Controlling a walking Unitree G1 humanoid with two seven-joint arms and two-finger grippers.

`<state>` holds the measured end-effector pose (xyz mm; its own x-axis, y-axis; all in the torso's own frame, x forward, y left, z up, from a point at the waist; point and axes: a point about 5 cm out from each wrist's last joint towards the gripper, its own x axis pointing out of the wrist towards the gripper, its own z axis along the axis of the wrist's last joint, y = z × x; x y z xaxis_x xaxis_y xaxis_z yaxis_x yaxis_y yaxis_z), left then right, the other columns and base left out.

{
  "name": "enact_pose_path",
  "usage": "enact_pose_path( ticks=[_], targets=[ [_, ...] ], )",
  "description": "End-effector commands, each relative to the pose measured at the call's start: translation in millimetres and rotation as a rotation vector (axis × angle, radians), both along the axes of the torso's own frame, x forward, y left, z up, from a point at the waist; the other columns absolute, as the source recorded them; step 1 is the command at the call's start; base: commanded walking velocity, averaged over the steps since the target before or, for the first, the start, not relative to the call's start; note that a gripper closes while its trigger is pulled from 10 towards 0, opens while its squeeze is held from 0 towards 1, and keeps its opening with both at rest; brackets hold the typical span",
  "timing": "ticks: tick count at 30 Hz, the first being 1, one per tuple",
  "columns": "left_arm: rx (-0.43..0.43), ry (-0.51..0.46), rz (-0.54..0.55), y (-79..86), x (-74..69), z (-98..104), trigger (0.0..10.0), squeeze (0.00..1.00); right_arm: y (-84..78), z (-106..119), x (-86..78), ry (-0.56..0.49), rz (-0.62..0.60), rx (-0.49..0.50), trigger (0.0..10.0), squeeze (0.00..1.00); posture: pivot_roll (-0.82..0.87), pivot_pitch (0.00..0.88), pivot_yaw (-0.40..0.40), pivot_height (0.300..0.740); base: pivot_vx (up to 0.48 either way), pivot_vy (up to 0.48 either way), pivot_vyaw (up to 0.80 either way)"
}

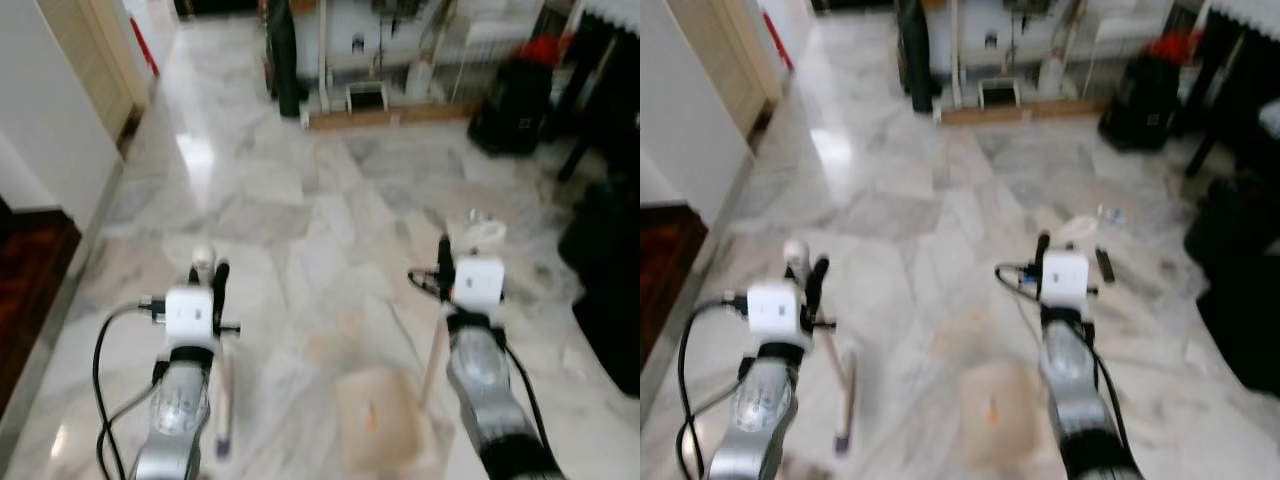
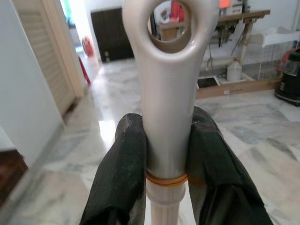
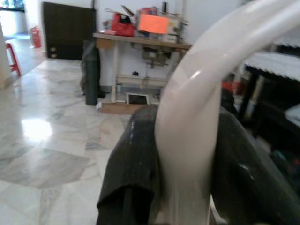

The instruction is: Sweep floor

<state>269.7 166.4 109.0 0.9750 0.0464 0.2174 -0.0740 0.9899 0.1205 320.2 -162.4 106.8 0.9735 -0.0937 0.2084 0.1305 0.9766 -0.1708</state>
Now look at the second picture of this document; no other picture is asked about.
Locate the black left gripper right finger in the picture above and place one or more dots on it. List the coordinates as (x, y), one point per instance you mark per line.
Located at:
(211, 168)

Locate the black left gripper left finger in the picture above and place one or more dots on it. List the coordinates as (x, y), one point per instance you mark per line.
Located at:
(119, 168)

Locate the orange rubber band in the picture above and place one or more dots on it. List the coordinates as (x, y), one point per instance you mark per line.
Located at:
(166, 181)

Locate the black tray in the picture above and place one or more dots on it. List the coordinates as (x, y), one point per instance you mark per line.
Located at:
(207, 82)

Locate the flat cardboard box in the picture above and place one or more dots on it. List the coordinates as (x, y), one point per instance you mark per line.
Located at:
(246, 87)

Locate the white plastic jug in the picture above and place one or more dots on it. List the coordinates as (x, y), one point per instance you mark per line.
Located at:
(234, 71)

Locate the red plastic stool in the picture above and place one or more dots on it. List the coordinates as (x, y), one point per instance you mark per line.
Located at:
(84, 70)

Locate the black and orange vacuum cleaner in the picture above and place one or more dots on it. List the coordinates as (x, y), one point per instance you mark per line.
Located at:
(290, 79)

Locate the red fire extinguisher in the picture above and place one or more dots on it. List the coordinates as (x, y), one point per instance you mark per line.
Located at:
(88, 47)

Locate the black low cabinet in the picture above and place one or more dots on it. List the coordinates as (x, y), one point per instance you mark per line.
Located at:
(112, 35)

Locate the beige louvred door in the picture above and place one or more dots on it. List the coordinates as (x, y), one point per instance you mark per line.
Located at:
(44, 51)

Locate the wooden workbench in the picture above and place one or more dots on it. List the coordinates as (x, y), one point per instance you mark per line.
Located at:
(243, 15)

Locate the red and white carton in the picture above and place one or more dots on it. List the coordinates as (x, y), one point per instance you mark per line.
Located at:
(174, 10)

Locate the white printed box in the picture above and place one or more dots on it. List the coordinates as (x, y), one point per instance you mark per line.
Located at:
(236, 7)

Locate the orange box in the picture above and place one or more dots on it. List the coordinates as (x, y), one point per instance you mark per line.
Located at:
(224, 3)

